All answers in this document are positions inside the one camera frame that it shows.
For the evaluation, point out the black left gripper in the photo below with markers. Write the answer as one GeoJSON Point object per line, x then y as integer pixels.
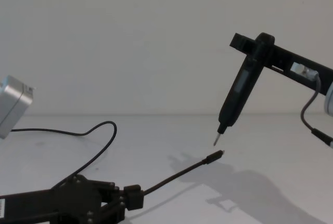
{"type": "Point", "coordinates": [46, 205]}

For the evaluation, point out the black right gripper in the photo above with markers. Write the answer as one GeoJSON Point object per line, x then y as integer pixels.
{"type": "Point", "coordinates": [320, 78]}

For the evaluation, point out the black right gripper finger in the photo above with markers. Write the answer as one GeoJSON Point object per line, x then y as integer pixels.
{"type": "Point", "coordinates": [240, 42]}

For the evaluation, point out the black electric screwdriver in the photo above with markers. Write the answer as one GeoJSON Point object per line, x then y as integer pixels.
{"type": "Point", "coordinates": [242, 83]}

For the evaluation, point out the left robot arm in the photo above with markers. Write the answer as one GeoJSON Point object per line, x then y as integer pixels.
{"type": "Point", "coordinates": [13, 104]}

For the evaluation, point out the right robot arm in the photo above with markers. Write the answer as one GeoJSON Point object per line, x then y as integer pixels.
{"type": "Point", "coordinates": [330, 100]}

